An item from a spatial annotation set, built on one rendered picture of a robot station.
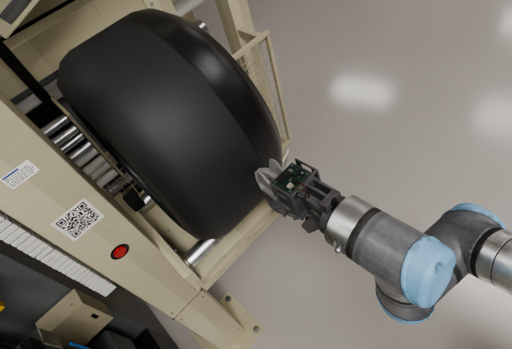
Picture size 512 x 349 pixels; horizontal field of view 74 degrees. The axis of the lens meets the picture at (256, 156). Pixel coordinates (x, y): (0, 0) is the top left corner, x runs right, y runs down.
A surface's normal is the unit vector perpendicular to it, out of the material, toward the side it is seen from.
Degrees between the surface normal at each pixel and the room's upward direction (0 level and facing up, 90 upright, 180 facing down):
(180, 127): 49
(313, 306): 0
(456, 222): 27
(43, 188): 90
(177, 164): 60
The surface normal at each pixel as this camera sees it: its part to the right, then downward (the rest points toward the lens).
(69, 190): 0.69, 0.45
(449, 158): -0.22, -0.62
